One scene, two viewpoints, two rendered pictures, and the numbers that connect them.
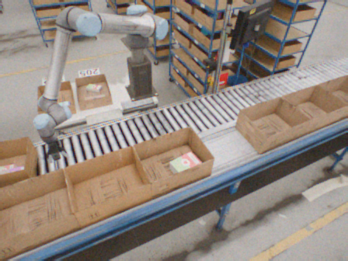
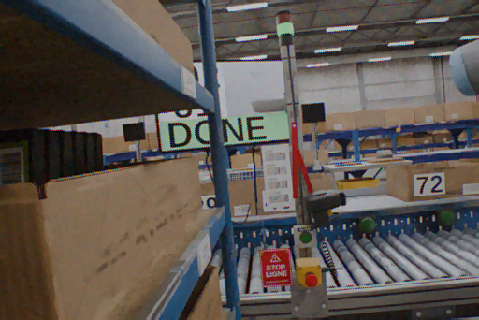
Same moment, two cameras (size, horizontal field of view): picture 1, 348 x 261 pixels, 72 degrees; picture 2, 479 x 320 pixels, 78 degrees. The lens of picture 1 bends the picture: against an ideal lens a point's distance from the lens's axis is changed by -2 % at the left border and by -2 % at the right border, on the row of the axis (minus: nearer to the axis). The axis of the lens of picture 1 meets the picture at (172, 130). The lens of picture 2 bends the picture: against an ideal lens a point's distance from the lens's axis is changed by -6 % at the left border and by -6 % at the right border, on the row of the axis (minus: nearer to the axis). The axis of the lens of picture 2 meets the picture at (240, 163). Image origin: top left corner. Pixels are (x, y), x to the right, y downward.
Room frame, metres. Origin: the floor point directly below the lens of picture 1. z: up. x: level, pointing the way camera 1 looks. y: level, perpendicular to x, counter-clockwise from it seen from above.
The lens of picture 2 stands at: (2.86, -0.02, 1.25)
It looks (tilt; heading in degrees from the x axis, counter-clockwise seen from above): 3 degrees down; 212
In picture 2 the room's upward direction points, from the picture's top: 6 degrees counter-clockwise
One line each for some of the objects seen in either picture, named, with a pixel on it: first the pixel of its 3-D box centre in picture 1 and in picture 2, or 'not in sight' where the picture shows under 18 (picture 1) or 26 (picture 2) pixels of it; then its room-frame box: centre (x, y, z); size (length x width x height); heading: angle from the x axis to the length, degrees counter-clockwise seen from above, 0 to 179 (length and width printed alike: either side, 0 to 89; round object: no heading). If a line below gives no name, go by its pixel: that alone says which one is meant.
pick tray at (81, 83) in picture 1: (93, 91); not in sight; (1.81, 0.74, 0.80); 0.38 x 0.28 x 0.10; 21
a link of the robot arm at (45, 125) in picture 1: (44, 125); not in sight; (1.02, 0.77, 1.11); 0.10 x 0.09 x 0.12; 143
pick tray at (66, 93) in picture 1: (56, 99); not in sight; (1.67, 1.03, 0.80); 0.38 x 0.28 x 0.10; 23
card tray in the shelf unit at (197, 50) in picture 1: (210, 52); not in sight; (2.67, -0.42, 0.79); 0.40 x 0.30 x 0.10; 28
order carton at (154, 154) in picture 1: (172, 160); (430, 181); (0.91, 0.00, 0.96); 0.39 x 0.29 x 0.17; 117
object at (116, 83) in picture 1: (97, 95); not in sight; (1.83, 0.72, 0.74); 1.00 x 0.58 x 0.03; 114
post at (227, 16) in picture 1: (220, 58); (299, 185); (1.93, -0.38, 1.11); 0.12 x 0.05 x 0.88; 117
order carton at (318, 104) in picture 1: (310, 109); (221, 199); (1.45, -1.05, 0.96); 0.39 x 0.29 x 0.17; 117
